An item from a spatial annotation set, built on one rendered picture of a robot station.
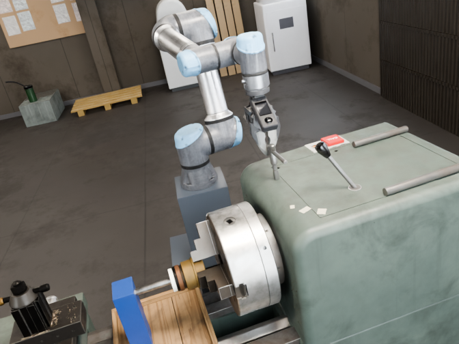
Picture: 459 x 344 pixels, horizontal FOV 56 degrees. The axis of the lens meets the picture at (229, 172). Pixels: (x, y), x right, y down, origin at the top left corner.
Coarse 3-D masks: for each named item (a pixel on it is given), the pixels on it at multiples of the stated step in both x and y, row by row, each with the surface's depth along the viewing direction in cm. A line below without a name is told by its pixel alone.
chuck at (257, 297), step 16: (224, 208) 128; (224, 224) 120; (240, 224) 119; (224, 240) 116; (240, 240) 116; (224, 256) 116; (240, 256) 115; (256, 256) 115; (240, 272) 114; (256, 272) 115; (256, 288) 116; (240, 304) 117; (256, 304) 119
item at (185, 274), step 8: (184, 264) 125; (192, 264) 124; (200, 264) 126; (176, 272) 124; (184, 272) 123; (192, 272) 123; (176, 280) 123; (184, 280) 124; (192, 280) 123; (184, 288) 125; (192, 288) 125
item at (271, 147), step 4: (272, 144) 128; (268, 148) 128; (272, 148) 128; (268, 152) 129; (272, 156) 129; (272, 160) 129; (276, 160) 129; (272, 164) 130; (276, 164) 130; (276, 168) 131; (276, 172) 131; (276, 176) 132
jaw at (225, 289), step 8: (200, 272) 124; (208, 272) 123; (216, 272) 122; (224, 272) 121; (200, 280) 122; (208, 280) 120; (216, 280) 119; (224, 280) 118; (216, 288) 120; (224, 288) 116; (232, 288) 116; (240, 288) 115; (224, 296) 116; (240, 296) 116
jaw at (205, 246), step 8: (200, 224) 128; (208, 224) 129; (200, 232) 128; (208, 232) 128; (200, 240) 128; (208, 240) 128; (200, 248) 127; (208, 248) 127; (216, 248) 128; (192, 256) 126; (200, 256) 127; (208, 256) 127
